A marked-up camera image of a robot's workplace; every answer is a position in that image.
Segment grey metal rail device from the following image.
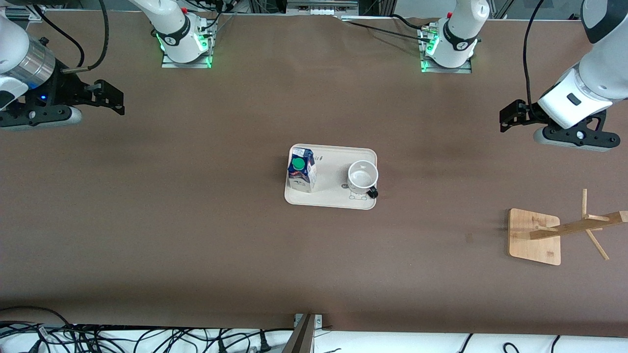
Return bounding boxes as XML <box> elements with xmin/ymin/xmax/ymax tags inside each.
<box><xmin>286</xmin><ymin>0</ymin><xmax>360</xmax><ymax>15</ymax></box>

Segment beige rabbit print tray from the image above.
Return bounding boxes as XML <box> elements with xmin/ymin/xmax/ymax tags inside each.
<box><xmin>284</xmin><ymin>143</ymin><xmax>378</xmax><ymax>210</ymax></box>

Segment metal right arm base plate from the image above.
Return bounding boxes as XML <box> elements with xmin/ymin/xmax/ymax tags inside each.
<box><xmin>161</xmin><ymin>29</ymin><xmax>212</xmax><ymax>69</ymax></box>

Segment wooden cup hanging rack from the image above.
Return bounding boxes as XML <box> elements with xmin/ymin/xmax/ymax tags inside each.
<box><xmin>508</xmin><ymin>189</ymin><xmax>628</xmax><ymax>266</ymax></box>

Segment blue milk carton green cap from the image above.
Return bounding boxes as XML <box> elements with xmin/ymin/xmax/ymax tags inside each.
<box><xmin>287</xmin><ymin>149</ymin><xmax>318</xmax><ymax>193</ymax></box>

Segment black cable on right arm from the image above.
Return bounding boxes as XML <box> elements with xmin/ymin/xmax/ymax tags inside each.
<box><xmin>30</xmin><ymin>6</ymin><xmax>86</xmax><ymax>68</ymax></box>
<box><xmin>61</xmin><ymin>0</ymin><xmax>109</xmax><ymax>74</ymax></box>

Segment tangled black cable bundle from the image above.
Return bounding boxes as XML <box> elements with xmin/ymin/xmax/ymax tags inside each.
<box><xmin>0</xmin><ymin>306</ymin><xmax>295</xmax><ymax>353</ymax></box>

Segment small metal bracket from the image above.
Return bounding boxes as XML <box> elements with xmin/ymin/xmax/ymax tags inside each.
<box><xmin>293</xmin><ymin>314</ymin><xmax>323</xmax><ymax>329</ymax></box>

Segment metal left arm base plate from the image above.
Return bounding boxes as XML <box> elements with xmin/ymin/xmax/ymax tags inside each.
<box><xmin>419</xmin><ymin>29</ymin><xmax>472</xmax><ymax>74</ymax></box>

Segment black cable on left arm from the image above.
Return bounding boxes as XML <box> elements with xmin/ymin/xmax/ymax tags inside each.
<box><xmin>523</xmin><ymin>0</ymin><xmax>545</xmax><ymax>116</ymax></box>

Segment black cables behind arm base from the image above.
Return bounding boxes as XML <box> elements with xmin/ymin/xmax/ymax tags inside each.
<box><xmin>195</xmin><ymin>0</ymin><xmax>237</xmax><ymax>31</ymax></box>

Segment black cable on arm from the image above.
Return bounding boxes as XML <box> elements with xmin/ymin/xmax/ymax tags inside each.
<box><xmin>30</xmin><ymin>6</ymin><xmax>86</xmax><ymax>68</ymax></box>
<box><xmin>523</xmin><ymin>0</ymin><xmax>545</xmax><ymax>116</ymax></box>
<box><xmin>61</xmin><ymin>0</ymin><xmax>109</xmax><ymax>74</ymax></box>

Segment black cable to arm base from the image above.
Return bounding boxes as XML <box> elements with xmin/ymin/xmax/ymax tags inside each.
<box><xmin>390</xmin><ymin>13</ymin><xmax>438</xmax><ymax>32</ymax></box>
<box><xmin>342</xmin><ymin>20</ymin><xmax>432</xmax><ymax>44</ymax></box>

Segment slanted metal beam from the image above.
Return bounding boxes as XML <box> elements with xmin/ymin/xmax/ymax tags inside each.
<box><xmin>282</xmin><ymin>314</ymin><xmax>317</xmax><ymax>353</ymax></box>

